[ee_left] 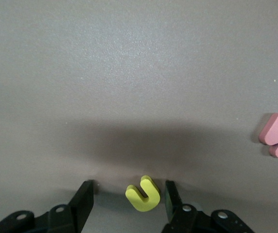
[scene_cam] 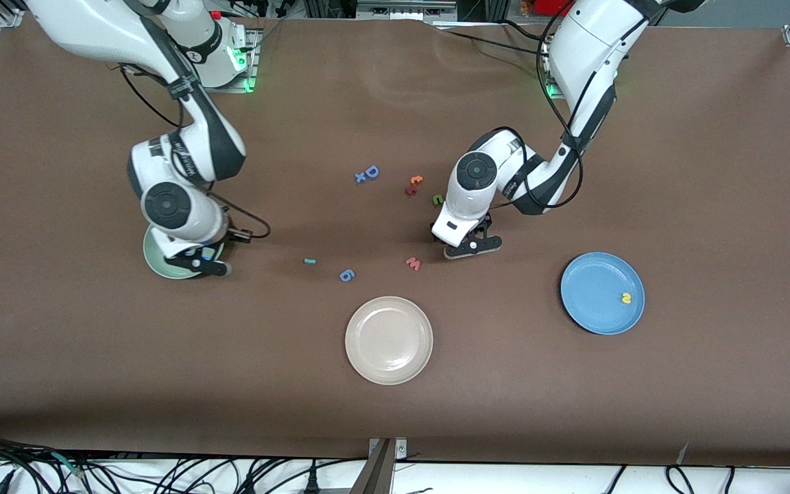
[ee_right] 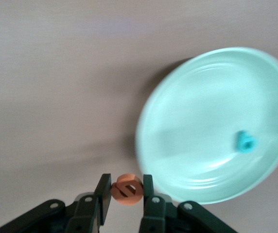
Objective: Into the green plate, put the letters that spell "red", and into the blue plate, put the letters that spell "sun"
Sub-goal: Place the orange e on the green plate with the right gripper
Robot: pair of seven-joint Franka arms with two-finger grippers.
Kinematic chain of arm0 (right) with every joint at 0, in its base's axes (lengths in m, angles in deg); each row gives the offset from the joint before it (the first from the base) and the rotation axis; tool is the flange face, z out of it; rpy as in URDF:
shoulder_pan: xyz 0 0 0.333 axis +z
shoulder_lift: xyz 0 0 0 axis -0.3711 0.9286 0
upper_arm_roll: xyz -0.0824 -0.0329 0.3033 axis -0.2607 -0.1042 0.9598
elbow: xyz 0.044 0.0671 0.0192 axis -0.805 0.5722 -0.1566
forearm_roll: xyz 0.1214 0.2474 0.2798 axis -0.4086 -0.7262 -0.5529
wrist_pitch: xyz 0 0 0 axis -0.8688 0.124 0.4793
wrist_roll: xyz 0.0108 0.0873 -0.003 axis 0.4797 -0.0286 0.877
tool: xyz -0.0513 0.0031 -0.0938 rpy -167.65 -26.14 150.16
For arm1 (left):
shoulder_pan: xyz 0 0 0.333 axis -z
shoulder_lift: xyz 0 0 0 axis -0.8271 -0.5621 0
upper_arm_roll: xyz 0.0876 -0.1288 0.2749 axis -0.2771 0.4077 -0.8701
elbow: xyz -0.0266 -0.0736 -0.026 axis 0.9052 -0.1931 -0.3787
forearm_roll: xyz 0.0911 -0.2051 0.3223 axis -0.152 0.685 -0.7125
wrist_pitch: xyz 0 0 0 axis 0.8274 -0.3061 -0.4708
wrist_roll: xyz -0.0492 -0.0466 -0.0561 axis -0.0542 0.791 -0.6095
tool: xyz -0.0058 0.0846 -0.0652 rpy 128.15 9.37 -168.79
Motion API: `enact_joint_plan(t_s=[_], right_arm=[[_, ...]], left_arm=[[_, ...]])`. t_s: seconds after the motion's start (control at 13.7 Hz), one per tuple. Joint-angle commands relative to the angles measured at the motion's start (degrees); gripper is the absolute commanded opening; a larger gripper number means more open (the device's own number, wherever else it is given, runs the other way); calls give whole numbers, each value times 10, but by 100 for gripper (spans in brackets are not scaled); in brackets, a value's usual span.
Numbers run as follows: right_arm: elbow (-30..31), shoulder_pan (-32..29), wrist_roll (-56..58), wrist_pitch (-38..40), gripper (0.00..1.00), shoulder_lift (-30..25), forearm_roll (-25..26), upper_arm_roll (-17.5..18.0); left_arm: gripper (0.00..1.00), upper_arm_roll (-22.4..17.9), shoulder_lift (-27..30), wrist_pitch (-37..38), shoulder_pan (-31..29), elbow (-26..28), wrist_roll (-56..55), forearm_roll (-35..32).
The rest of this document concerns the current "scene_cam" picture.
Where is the pale green plate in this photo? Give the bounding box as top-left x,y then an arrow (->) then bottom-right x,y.
143,226 -> 228,280

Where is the beige plate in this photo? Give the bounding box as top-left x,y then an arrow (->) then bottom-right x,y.
344,296 -> 434,386

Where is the blue plate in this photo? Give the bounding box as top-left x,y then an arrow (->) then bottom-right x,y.
560,252 -> 645,336

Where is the brown table cover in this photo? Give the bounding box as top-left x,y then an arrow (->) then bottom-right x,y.
0,12 -> 790,469

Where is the silver metal box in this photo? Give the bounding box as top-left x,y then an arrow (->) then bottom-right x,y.
356,0 -> 459,21

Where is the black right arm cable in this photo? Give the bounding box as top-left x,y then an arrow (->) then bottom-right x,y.
119,65 -> 272,241

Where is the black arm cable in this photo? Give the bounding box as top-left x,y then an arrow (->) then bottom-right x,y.
491,0 -> 584,210
119,65 -> 272,241

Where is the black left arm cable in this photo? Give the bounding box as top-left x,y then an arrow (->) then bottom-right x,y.
491,0 -> 584,210

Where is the black base cable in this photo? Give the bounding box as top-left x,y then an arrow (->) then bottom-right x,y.
436,19 -> 555,57

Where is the aluminium profile post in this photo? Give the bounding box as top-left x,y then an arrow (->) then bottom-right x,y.
350,438 -> 408,494

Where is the looped black floor cable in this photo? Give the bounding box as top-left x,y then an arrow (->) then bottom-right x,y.
666,465 -> 696,494

